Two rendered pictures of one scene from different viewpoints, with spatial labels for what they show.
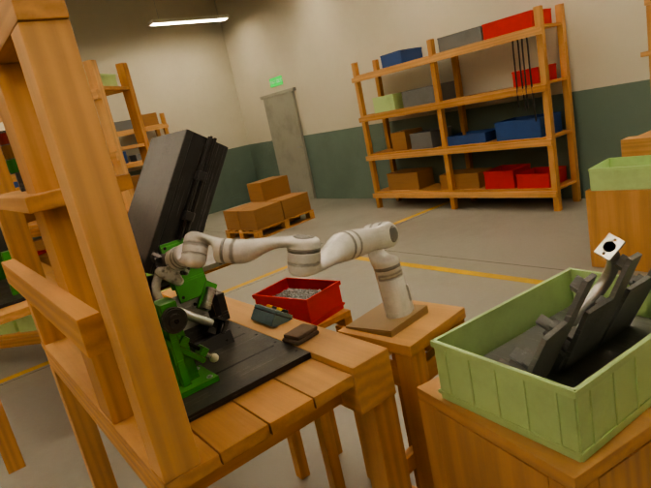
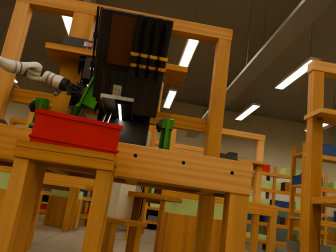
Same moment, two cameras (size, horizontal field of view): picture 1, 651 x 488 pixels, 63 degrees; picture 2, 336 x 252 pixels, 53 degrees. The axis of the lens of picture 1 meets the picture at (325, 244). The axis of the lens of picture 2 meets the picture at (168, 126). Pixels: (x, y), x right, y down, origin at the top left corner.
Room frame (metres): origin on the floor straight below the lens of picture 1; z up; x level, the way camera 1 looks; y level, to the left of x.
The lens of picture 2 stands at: (3.08, -0.77, 0.63)
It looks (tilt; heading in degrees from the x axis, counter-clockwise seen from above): 14 degrees up; 121
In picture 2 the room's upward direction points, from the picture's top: 8 degrees clockwise
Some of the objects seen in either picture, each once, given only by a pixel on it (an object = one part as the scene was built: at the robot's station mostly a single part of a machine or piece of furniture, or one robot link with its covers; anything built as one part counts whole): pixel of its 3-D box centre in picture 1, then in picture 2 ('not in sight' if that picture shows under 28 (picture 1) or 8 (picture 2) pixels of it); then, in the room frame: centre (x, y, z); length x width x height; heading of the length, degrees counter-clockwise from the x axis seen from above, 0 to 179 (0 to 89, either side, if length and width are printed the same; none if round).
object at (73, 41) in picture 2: not in sight; (75, 44); (1.48, 0.61, 1.59); 0.15 x 0.07 x 0.07; 35
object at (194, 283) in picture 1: (181, 268); (91, 97); (1.82, 0.51, 1.17); 0.13 x 0.12 x 0.20; 35
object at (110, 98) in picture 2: (178, 274); (118, 110); (1.96, 0.57, 1.11); 0.39 x 0.16 x 0.03; 125
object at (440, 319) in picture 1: (401, 323); not in sight; (1.74, -0.20, 0.83); 0.32 x 0.32 x 0.04; 42
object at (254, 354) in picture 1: (177, 344); not in sight; (1.84, 0.60, 0.89); 1.10 x 0.42 x 0.02; 35
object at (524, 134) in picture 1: (451, 124); not in sight; (7.16, -1.97, 1.10); 3.01 x 0.55 x 2.20; 36
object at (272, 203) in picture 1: (266, 205); not in sight; (8.38, 0.79, 0.37); 1.20 x 0.80 x 0.74; 134
